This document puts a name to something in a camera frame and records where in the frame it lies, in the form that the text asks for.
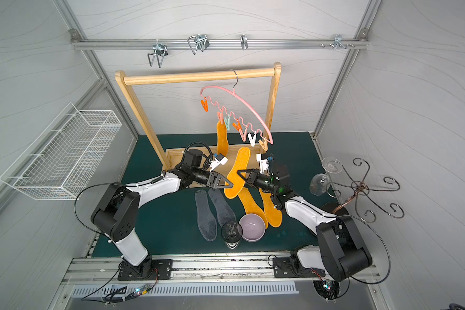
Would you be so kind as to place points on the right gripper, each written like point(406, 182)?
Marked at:
point(250, 177)

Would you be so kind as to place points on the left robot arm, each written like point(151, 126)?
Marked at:
point(117, 211)

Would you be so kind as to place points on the metal glass holder stand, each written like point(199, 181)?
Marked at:
point(361, 188)

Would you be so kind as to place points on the dark navy insole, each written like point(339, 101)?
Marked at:
point(206, 221)
point(224, 212)

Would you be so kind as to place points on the white wire basket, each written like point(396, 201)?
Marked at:
point(60, 162)

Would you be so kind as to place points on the metal double hook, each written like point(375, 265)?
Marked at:
point(158, 54)

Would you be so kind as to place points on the aluminium top rail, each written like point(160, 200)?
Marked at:
point(360, 42)

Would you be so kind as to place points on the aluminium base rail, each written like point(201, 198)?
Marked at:
point(223, 267)

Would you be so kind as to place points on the white vented strip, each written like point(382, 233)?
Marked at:
point(199, 289)

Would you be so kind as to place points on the yellow insole front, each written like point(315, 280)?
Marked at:
point(273, 215)

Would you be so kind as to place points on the purple bowl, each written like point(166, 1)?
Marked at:
point(253, 227)

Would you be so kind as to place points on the yellow insole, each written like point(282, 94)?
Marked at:
point(273, 215)
point(250, 206)
point(241, 163)

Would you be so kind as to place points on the hanging wine glass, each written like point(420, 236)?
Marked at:
point(332, 165)

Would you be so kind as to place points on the metal loop hook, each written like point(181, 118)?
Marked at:
point(197, 43)

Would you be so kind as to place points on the metal corner hook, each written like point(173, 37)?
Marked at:
point(337, 44)

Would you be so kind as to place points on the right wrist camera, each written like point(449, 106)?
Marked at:
point(264, 160)

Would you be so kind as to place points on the small metal hook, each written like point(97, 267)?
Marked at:
point(244, 42)

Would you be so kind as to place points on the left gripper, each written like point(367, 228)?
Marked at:
point(213, 178)

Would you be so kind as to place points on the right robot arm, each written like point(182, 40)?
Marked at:
point(341, 251)

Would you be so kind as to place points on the yellow insole back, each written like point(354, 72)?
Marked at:
point(241, 163)

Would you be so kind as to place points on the yellow insole rearmost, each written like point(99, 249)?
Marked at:
point(222, 141)

